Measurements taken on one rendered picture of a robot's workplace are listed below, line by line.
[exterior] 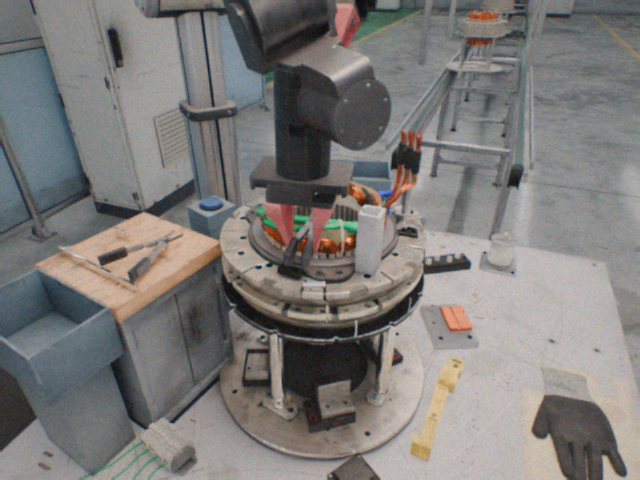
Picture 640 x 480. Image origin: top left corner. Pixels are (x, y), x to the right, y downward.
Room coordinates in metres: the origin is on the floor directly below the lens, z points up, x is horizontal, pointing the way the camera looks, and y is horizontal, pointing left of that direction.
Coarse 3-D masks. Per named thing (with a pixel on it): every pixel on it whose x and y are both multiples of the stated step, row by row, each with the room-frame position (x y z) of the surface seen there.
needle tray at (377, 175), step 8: (336, 160) 0.96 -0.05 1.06; (344, 160) 0.96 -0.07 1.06; (352, 160) 0.96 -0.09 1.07; (360, 160) 0.96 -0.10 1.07; (368, 160) 0.96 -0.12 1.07; (360, 168) 0.96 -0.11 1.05; (368, 168) 0.95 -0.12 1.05; (376, 168) 0.95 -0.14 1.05; (384, 168) 0.95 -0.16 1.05; (360, 176) 0.96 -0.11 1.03; (368, 176) 0.95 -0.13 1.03; (376, 176) 0.95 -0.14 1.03; (384, 176) 0.95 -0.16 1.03; (368, 184) 0.85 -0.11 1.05; (376, 184) 0.85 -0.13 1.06; (384, 184) 0.85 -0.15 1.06
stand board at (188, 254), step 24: (144, 216) 0.69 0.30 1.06; (96, 240) 0.61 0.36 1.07; (120, 240) 0.61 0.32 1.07; (144, 240) 0.61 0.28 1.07; (192, 240) 0.61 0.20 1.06; (216, 240) 0.61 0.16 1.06; (48, 264) 0.54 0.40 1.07; (72, 264) 0.54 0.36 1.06; (120, 264) 0.54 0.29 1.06; (168, 264) 0.54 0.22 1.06; (192, 264) 0.55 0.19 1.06; (96, 288) 0.49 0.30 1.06; (120, 288) 0.49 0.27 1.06; (144, 288) 0.49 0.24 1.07; (168, 288) 0.51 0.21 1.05; (120, 312) 0.44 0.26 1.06
